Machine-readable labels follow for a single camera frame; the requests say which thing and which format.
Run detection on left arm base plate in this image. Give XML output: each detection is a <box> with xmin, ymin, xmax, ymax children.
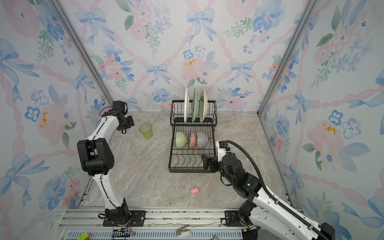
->
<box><xmin>103</xmin><ymin>211</ymin><xmax>147</xmax><ymax>227</ymax></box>

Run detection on aluminium rail frame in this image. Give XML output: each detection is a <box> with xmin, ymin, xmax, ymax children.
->
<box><xmin>56</xmin><ymin>206</ymin><xmax>316</xmax><ymax>240</ymax></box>

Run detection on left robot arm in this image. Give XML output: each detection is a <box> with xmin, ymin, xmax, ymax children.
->
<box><xmin>77</xmin><ymin>101</ymin><xmax>135</xmax><ymax>227</ymax></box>

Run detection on pink eraser piece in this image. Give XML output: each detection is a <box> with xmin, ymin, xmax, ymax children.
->
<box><xmin>190</xmin><ymin>188</ymin><xmax>200</xmax><ymax>194</ymax></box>

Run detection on cream patterned plate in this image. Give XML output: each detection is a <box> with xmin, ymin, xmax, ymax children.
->
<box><xmin>199</xmin><ymin>89</ymin><xmax>208</xmax><ymax>123</ymax></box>

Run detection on light green ceramic bowl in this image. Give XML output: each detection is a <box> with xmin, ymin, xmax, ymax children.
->
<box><xmin>175</xmin><ymin>131</ymin><xmax>188</xmax><ymax>149</ymax></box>

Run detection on green glass cup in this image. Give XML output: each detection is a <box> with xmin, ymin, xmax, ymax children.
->
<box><xmin>139</xmin><ymin>123</ymin><xmax>153</xmax><ymax>139</ymax></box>

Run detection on white floral plate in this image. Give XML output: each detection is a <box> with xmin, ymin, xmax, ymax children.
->
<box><xmin>184</xmin><ymin>87</ymin><xmax>190</xmax><ymax>123</ymax></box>

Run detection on green yellow small toy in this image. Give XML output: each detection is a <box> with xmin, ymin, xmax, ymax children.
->
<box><xmin>77</xmin><ymin>232</ymin><xmax>90</xmax><ymax>240</ymax></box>

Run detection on left aluminium corner post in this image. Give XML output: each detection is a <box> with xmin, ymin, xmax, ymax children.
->
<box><xmin>48</xmin><ymin>0</ymin><xmax>114</xmax><ymax>106</ymax></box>

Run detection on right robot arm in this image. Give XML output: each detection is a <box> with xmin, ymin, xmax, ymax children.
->
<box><xmin>202</xmin><ymin>153</ymin><xmax>336</xmax><ymax>240</ymax></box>

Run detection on black wire dish rack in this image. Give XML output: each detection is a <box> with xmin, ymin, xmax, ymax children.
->
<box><xmin>168</xmin><ymin>100</ymin><xmax>218</xmax><ymax>173</ymax></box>

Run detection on red white patterned bowl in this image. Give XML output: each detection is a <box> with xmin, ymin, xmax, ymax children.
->
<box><xmin>188</xmin><ymin>132</ymin><xmax>197</xmax><ymax>149</ymax></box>

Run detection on right aluminium corner post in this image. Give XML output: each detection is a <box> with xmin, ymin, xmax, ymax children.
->
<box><xmin>258</xmin><ymin>0</ymin><xmax>317</xmax><ymax>118</ymax></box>

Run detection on black corrugated cable hose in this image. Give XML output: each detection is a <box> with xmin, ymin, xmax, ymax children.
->
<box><xmin>221</xmin><ymin>140</ymin><xmax>331</xmax><ymax>240</ymax></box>

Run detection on lavender ceramic bowl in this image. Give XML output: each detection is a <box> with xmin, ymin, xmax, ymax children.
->
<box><xmin>197</xmin><ymin>132</ymin><xmax>209</xmax><ymax>149</ymax></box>

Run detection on pale green plate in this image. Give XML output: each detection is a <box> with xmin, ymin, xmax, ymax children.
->
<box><xmin>192</xmin><ymin>89</ymin><xmax>200</xmax><ymax>123</ymax></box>

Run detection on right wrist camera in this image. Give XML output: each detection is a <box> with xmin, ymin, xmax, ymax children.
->
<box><xmin>216</xmin><ymin>141</ymin><xmax>231</xmax><ymax>163</ymax></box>

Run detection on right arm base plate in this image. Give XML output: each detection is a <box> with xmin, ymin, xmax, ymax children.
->
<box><xmin>221</xmin><ymin>210</ymin><xmax>253</xmax><ymax>228</ymax></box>

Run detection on aluminium corner post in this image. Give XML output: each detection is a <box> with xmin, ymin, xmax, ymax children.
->
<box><xmin>48</xmin><ymin>0</ymin><xmax>114</xmax><ymax>106</ymax></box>
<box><xmin>258</xmin><ymin>0</ymin><xmax>317</xmax><ymax>118</ymax></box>

